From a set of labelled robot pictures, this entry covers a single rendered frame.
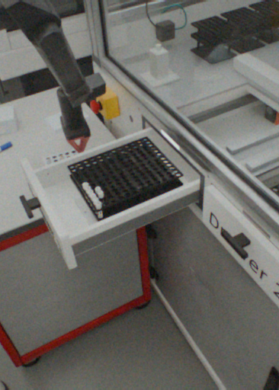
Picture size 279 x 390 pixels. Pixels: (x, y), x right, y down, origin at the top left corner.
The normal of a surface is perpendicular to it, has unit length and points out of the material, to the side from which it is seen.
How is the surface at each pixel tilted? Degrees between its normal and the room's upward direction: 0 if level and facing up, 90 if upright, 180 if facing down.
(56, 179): 90
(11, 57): 90
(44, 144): 0
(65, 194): 0
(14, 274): 90
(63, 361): 1
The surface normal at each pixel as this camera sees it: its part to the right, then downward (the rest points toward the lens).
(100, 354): -0.06, -0.71
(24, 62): 0.47, 0.59
